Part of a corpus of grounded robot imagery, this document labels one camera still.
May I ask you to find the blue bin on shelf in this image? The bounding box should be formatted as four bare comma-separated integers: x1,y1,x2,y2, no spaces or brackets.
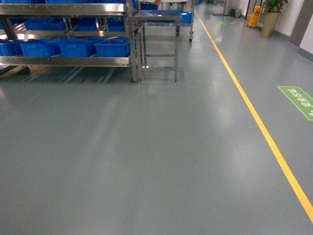
94,38,131,58

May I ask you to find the blue bin middle shelf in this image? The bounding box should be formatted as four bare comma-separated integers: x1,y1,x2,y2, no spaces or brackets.
59,38,103,58

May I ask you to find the steel shelf rack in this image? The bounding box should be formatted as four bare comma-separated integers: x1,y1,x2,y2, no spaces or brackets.
0,0,141,82

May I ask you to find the small steel table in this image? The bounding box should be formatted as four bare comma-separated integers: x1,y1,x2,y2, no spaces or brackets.
134,10,182,82

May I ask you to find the yellow mop bucket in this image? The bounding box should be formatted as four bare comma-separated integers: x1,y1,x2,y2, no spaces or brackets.
247,6,261,28

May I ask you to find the green floor sign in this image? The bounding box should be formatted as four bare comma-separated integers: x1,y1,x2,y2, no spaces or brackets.
278,86,313,121

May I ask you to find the green potted plant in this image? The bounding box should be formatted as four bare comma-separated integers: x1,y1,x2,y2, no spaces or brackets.
261,0,289,38

